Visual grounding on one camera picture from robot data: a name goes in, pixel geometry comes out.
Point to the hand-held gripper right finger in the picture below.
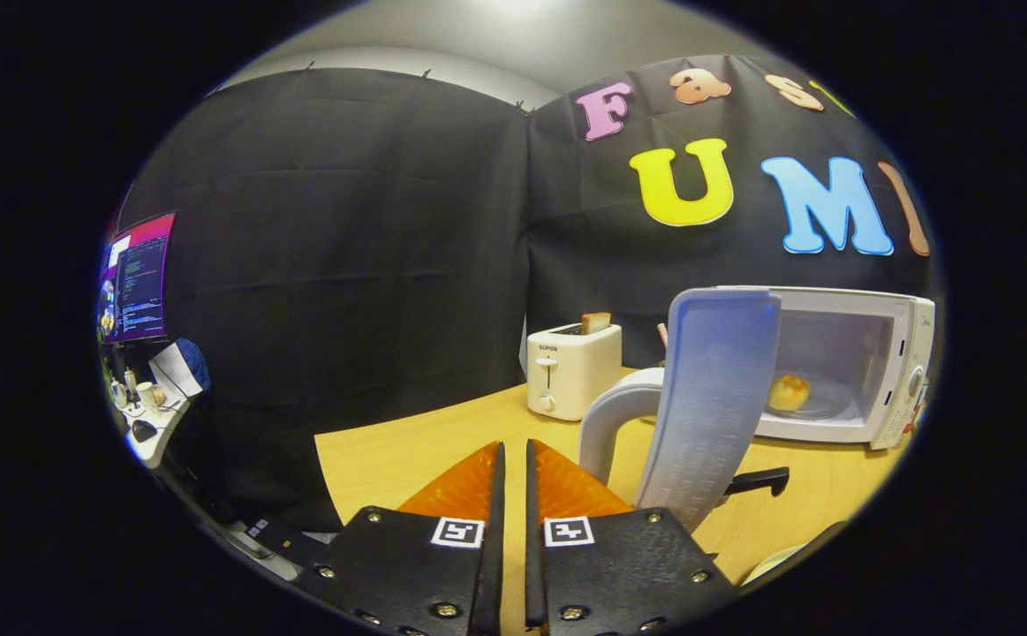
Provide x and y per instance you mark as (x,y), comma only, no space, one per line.
(534,565)

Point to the computer monitor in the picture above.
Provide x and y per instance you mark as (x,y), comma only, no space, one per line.
(140,278)

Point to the white microwave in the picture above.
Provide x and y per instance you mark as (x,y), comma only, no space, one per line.
(712,397)

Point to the toast slice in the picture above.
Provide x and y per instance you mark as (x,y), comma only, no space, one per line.
(596,322)

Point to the cream cherry print tray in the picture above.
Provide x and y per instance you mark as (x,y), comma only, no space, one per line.
(774,565)

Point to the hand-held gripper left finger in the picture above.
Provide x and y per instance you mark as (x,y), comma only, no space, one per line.
(489,574)

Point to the round bread bun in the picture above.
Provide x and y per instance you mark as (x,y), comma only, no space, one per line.
(789,393)

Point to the white toaster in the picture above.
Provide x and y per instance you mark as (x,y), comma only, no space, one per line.
(570,375)

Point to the blue and white object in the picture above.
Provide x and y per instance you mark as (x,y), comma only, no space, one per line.
(182,367)

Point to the white side desk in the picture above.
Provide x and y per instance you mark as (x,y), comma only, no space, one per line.
(160,442)

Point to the black backdrop cloth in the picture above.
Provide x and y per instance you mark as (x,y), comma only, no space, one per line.
(345,265)

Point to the black computer mouse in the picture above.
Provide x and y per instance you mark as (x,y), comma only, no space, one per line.
(143,430)

